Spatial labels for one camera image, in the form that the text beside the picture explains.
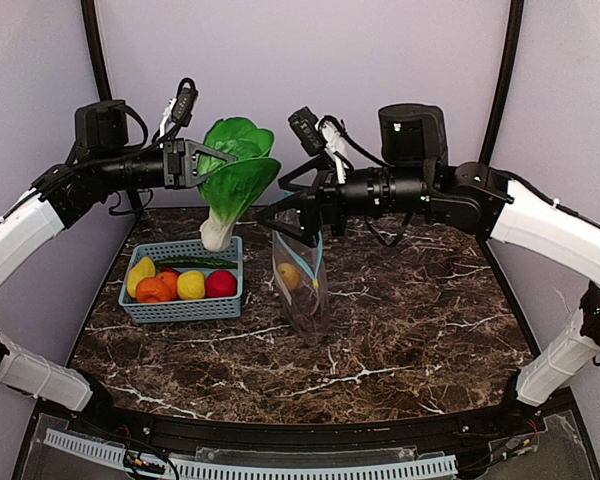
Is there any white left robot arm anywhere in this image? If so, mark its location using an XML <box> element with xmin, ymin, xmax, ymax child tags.
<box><xmin>0</xmin><ymin>100</ymin><xmax>236</xmax><ymax>412</ymax></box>

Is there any orange fruit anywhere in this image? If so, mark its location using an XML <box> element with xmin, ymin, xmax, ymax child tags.
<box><xmin>135</xmin><ymin>277</ymin><xmax>173</xmax><ymax>303</ymax></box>

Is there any yellow pear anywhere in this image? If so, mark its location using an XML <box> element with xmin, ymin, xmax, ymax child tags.
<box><xmin>126</xmin><ymin>256</ymin><xmax>156</xmax><ymax>299</ymax></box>

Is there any light blue plastic basket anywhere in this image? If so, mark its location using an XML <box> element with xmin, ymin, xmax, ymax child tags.
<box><xmin>118</xmin><ymin>236</ymin><xmax>244</xmax><ymax>324</ymax></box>

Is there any light blue cable duct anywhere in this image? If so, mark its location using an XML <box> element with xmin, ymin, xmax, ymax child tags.
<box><xmin>43</xmin><ymin>428</ymin><xmax>458</xmax><ymax>479</ymax></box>

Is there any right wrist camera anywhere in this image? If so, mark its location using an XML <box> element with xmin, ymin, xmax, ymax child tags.
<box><xmin>288</xmin><ymin>107</ymin><xmax>353</xmax><ymax>184</ymax></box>

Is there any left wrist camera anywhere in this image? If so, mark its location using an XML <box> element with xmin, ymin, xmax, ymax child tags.
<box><xmin>152</xmin><ymin>77</ymin><xmax>199</xmax><ymax>144</ymax></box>

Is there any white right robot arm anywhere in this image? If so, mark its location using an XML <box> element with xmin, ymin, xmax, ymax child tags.
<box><xmin>258</xmin><ymin>103</ymin><xmax>600</xmax><ymax>410</ymax></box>

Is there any red apple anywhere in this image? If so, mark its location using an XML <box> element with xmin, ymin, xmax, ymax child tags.
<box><xmin>205</xmin><ymin>270</ymin><xmax>238</xmax><ymax>298</ymax></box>

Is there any yellow lemon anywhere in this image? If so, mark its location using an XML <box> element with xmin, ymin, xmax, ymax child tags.
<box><xmin>177</xmin><ymin>270</ymin><xmax>206</xmax><ymax>301</ymax></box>

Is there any clear zip top bag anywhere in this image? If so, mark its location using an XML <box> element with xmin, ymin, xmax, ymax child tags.
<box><xmin>272</xmin><ymin>231</ymin><xmax>331</xmax><ymax>347</ymax></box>

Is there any green cucumber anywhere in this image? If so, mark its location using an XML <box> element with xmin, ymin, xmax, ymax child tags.
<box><xmin>154</xmin><ymin>256</ymin><xmax>238</xmax><ymax>269</ymax></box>

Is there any white garlic bulb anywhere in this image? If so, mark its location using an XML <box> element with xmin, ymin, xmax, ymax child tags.
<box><xmin>198</xmin><ymin>117</ymin><xmax>281</xmax><ymax>252</ymax></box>

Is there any yellow mango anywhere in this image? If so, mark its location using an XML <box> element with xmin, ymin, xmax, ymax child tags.
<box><xmin>277</xmin><ymin>262</ymin><xmax>301</xmax><ymax>291</ymax></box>

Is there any small orange tangerine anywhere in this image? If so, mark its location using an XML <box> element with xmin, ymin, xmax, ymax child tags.
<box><xmin>156</xmin><ymin>271</ymin><xmax>180</xmax><ymax>299</ymax></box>

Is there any black front rail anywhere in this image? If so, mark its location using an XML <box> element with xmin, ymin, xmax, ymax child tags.
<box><xmin>69</xmin><ymin>394</ymin><xmax>576</xmax><ymax>454</ymax></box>

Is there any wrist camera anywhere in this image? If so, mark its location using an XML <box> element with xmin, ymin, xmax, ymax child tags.
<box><xmin>288</xmin><ymin>107</ymin><xmax>353</xmax><ymax>184</ymax></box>
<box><xmin>152</xmin><ymin>77</ymin><xmax>199</xmax><ymax>144</ymax></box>

